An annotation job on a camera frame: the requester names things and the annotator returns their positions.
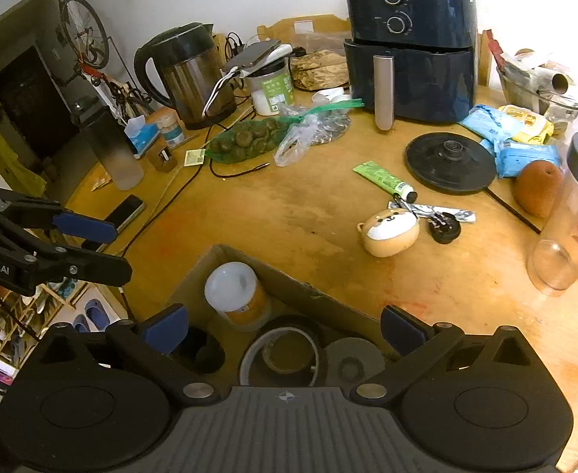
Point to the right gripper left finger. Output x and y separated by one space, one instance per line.
146 348

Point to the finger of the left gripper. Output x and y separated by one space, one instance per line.
92 268
84 226

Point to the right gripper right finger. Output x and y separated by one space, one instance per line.
421 348

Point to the black hexagonal cup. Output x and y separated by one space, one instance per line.
200 352

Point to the shiba dog plush case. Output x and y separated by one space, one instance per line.
389 232

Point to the small black round plug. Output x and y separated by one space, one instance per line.
444 228

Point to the black tape roll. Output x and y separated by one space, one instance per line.
287 352

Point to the green cream tube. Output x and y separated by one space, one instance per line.
388 182

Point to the black smartphone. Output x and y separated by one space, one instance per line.
120 217

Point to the frosted tumbler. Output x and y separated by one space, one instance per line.
111 146

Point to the marble pattern flat bar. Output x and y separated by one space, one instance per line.
427 211

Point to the bicycle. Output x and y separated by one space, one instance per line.
84 30

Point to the black kettle base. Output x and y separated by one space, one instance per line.
450 163

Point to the clear shaker bottle grey lid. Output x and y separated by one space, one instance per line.
553 263

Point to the brown round pear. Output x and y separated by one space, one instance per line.
536 187

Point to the blue wipes pack right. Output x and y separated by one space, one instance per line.
512 157

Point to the blue wipes pack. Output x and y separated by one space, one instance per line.
491 124
512 157

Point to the steel electric kettle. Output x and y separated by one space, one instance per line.
179 68

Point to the green net bag of nuts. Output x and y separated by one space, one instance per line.
247 140

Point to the blue wipes pack left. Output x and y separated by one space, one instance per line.
491 124

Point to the clear plastic bag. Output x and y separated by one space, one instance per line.
315 126

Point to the yellow wipes pack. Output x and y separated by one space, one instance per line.
532 128

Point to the grey power bank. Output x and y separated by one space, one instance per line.
251 55

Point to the white tub green label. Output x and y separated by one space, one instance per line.
271 87

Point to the glass bowl with clutter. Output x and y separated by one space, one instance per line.
529 83

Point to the brown bark slab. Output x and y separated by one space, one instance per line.
320 70

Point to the dark blue air fryer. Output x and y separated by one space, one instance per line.
434 47

